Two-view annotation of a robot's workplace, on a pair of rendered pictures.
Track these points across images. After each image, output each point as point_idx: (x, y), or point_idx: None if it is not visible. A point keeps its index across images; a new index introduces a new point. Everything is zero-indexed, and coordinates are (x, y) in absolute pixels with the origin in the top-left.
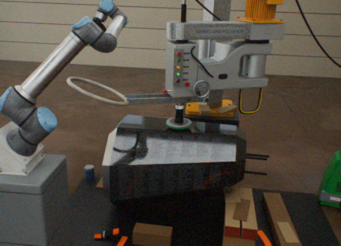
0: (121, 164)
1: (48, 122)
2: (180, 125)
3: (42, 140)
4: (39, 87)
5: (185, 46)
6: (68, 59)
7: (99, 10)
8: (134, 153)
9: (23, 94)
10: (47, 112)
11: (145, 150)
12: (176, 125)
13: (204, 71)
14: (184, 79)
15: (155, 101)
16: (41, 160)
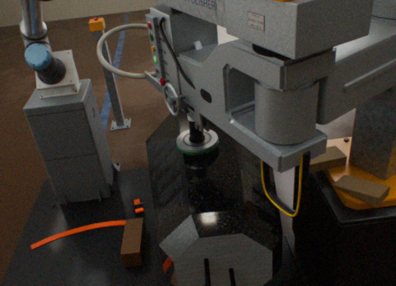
0: (147, 147)
1: (27, 59)
2: (180, 143)
3: (42, 74)
4: (24, 23)
5: (157, 13)
6: (23, 1)
7: None
8: (157, 144)
9: (21, 26)
10: (39, 50)
11: (159, 148)
12: (177, 140)
13: (184, 72)
14: (165, 72)
15: (161, 89)
16: (70, 95)
